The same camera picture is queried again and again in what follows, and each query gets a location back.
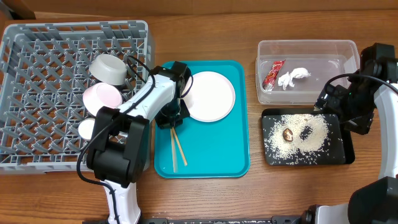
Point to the red snack wrapper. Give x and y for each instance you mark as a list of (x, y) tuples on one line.
[(270, 79)]

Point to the white rice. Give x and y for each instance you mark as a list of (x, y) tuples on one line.
[(311, 137)]

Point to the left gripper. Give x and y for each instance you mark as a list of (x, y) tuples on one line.
[(171, 120)]

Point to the black tray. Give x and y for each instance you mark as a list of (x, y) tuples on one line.
[(345, 149)]

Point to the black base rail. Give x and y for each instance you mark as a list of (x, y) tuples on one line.
[(273, 220)]

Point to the white tissue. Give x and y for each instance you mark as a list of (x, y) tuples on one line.
[(288, 78)]

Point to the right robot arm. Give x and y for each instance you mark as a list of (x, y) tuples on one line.
[(372, 90)]

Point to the wooden chopstick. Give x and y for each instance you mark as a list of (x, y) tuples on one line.
[(179, 147), (174, 158)]

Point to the teal plastic tray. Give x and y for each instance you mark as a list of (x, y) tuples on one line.
[(212, 150)]

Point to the brown food piece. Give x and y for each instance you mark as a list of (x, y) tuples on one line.
[(288, 135)]

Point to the grey dish rack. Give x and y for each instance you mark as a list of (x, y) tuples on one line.
[(45, 71)]

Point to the large white plate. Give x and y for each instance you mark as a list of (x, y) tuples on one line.
[(209, 96)]

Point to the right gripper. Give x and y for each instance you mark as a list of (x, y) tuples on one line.
[(362, 124)]

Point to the clear plastic bin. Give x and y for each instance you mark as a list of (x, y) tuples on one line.
[(323, 59)]

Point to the white cup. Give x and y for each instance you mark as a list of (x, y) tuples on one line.
[(85, 128)]

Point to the grey bowl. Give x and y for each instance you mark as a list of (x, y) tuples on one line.
[(109, 69)]

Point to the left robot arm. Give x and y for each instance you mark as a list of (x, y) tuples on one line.
[(120, 143)]

